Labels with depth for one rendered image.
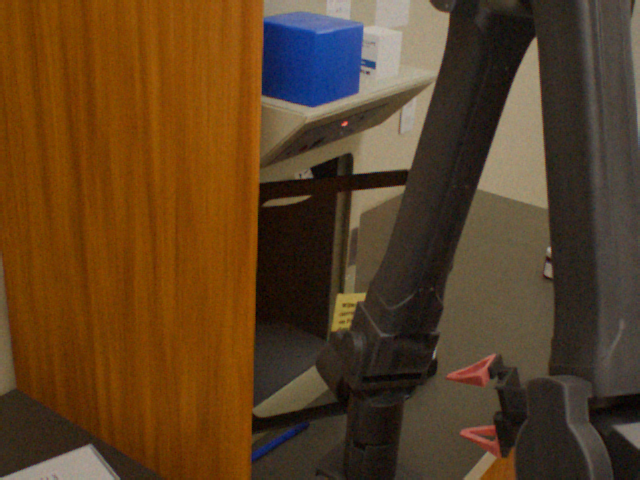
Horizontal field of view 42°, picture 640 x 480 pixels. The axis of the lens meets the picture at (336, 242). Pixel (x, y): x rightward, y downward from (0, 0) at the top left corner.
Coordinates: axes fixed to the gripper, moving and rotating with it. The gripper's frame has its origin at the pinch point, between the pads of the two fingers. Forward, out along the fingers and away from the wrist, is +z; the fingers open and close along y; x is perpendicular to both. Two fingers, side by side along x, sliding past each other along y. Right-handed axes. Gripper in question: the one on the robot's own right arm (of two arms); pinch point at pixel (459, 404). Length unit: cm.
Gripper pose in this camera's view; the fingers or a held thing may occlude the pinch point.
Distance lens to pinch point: 131.3
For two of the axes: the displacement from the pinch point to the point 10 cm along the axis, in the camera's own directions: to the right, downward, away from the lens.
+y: -2.5, -9.3, -2.6
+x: -4.8, 3.5, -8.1
